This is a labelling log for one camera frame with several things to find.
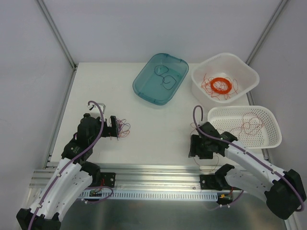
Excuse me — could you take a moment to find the red purple wire ball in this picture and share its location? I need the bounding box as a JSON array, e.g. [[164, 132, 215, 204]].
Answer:
[[109, 117, 131, 139]]

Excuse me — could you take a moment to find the orange wire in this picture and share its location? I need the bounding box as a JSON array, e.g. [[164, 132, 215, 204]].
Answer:
[[201, 73, 240, 101], [210, 77, 233, 95]]

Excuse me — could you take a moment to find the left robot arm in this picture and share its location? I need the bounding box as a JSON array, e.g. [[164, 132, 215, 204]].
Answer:
[[16, 113, 118, 230]]

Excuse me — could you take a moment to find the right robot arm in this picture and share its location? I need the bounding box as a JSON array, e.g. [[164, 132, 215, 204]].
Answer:
[[189, 122, 307, 220]]

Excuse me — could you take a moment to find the white perforated shallow basket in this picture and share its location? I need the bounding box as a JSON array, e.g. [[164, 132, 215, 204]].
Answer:
[[207, 105, 282, 149]]

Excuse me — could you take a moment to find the teal transparent plastic tray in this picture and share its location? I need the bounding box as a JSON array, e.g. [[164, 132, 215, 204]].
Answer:
[[132, 53, 189, 105]]

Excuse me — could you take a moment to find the white deep plastic basket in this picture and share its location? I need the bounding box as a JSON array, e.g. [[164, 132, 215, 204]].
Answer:
[[191, 53, 260, 104]]

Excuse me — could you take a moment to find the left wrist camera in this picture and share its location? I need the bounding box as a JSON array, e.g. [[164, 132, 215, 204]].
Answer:
[[87, 103, 106, 119]]

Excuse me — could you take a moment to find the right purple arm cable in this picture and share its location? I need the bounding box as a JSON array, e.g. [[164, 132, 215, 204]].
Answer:
[[193, 105, 304, 211]]

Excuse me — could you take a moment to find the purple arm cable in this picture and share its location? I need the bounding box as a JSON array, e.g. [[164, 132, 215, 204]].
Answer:
[[193, 105, 304, 211], [27, 100, 114, 230]]

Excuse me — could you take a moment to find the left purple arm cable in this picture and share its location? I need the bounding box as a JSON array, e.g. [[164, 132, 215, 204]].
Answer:
[[27, 100, 114, 230]]

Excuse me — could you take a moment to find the aluminium mounting rail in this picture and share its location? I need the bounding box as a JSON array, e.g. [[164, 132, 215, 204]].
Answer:
[[30, 164, 264, 194]]

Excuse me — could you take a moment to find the dark red wire in basket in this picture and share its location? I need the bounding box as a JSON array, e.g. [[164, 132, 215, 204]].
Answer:
[[242, 111, 265, 136]]

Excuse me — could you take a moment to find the dark blue wire in tray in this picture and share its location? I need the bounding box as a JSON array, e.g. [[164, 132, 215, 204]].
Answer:
[[153, 65, 177, 91]]

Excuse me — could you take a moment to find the white slotted cable duct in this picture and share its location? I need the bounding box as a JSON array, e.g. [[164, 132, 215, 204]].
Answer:
[[79, 189, 218, 202]]

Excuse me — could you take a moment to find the orange coiled wire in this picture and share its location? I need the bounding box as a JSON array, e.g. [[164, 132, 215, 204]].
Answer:
[[210, 77, 233, 95]]

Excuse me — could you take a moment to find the left aluminium frame post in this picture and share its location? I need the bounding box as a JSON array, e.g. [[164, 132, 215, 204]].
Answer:
[[35, 0, 77, 69]]

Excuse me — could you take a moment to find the aluminium frame post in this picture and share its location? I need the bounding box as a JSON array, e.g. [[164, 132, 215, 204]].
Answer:
[[246, 0, 291, 66], [35, 0, 77, 69]]

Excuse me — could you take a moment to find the right aluminium frame post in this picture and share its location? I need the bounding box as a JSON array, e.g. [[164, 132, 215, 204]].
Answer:
[[246, 0, 291, 66]]

